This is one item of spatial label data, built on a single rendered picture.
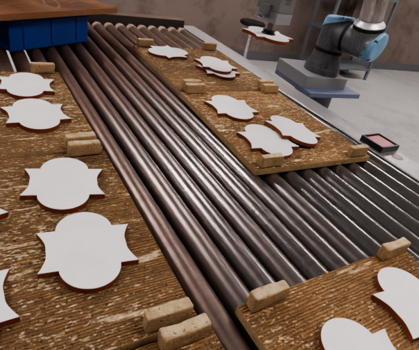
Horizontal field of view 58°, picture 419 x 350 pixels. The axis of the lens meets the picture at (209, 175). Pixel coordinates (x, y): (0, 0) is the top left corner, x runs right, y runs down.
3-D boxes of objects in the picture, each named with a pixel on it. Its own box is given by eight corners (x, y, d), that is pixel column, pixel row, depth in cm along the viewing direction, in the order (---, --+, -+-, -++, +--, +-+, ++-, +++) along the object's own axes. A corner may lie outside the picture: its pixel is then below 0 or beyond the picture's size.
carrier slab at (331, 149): (275, 95, 126) (277, 91, 125) (368, 161, 97) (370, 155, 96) (178, 96, 109) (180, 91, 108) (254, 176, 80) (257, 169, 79)
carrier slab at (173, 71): (215, 53, 155) (216, 48, 155) (274, 94, 127) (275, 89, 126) (132, 49, 138) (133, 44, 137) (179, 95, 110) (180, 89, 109)
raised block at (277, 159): (278, 162, 84) (281, 151, 83) (283, 166, 83) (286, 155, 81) (256, 164, 81) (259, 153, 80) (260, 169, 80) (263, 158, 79)
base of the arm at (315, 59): (319, 64, 174) (327, 42, 168) (345, 77, 164) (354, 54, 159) (296, 64, 165) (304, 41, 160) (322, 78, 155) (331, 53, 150)
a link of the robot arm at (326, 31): (325, 43, 167) (338, 10, 160) (352, 53, 159) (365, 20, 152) (309, 43, 159) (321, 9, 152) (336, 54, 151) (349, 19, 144)
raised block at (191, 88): (202, 91, 112) (203, 82, 110) (204, 94, 110) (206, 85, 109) (183, 91, 109) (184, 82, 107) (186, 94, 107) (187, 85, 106)
